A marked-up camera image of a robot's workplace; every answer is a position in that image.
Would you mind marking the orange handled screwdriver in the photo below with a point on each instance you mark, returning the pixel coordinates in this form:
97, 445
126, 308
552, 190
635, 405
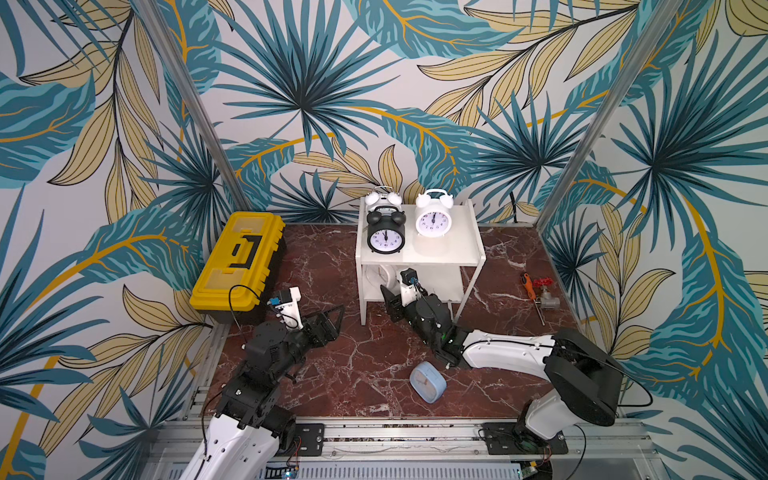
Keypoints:
528, 285

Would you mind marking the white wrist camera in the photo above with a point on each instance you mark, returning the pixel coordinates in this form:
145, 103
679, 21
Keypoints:
410, 285
284, 305

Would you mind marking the black twin-bell alarm clock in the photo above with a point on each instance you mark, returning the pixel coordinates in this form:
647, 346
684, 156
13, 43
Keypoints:
386, 230

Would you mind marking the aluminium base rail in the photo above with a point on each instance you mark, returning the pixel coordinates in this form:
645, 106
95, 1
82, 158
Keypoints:
378, 448

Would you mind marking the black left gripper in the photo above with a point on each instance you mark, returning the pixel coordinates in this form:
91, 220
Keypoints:
331, 332

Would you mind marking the white metal twin-bell clock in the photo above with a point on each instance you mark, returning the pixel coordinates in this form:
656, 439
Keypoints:
383, 199

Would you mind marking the blue square alarm clock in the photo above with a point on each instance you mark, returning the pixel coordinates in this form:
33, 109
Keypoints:
427, 382

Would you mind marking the white square alarm clock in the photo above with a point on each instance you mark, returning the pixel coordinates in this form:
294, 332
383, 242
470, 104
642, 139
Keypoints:
378, 275

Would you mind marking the metal valve red handle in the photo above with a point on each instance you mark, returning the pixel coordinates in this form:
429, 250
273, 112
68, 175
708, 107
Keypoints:
546, 300

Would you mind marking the white plastic twin-bell clock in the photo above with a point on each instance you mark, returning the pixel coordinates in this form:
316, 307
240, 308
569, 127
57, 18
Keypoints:
433, 213

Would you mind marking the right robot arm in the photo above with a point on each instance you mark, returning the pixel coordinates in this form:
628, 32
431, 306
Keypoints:
585, 380

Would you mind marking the yellow black toolbox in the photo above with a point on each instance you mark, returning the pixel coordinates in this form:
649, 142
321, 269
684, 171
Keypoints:
240, 273

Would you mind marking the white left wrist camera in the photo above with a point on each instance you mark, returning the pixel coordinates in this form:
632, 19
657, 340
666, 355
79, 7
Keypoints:
284, 305

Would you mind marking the white two-tier shelf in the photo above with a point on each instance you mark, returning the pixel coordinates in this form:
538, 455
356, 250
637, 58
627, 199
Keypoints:
447, 266

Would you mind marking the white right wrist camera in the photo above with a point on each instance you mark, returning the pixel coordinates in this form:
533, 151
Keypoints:
410, 285

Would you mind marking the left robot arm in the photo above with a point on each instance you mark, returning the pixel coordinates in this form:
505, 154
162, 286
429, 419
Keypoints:
252, 396

